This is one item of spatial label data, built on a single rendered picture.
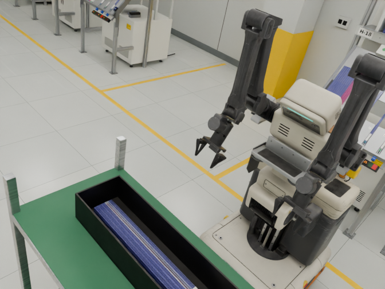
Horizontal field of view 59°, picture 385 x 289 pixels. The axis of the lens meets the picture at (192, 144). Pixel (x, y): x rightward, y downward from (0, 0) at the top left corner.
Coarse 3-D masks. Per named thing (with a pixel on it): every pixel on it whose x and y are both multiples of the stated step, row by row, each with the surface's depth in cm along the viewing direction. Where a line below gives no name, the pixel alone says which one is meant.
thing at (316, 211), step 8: (256, 208) 174; (264, 208) 171; (312, 208) 174; (320, 208) 175; (264, 216) 170; (312, 216) 169; (272, 224) 172; (296, 224) 175; (312, 224) 173; (304, 232) 173
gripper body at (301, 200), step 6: (282, 198) 124; (288, 198) 123; (294, 198) 123; (300, 198) 121; (306, 198) 121; (312, 198) 122; (294, 204) 122; (300, 204) 121; (306, 204) 121; (306, 210) 122; (306, 216) 120
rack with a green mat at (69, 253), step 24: (120, 144) 134; (120, 168) 141; (72, 192) 126; (144, 192) 133; (24, 216) 114; (48, 216) 115; (72, 216) 117; (168, 216) 125; (24, 240) 123; (48, 240) 108; (72, 240) 109; (192, 240) 118; (24, 264) 130; (48, 264) 101; (72, 264) 102; (96, 264) 104; (216, 264) 112; (24, 288) 137; (72, 288) 96; (96, 288) 98; (120, 288) 99; (240, 288) 106
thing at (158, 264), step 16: (96, 208) 116; (112, 208) 117; (112, 224) 112; (128, 224) 113; (128, 240) 108; (144, 240) 109; (144, 256) 104; (160, 256) 105; (160, 272) 100; (176, 272) 101; (176, 288) 97; (192, 288) 98
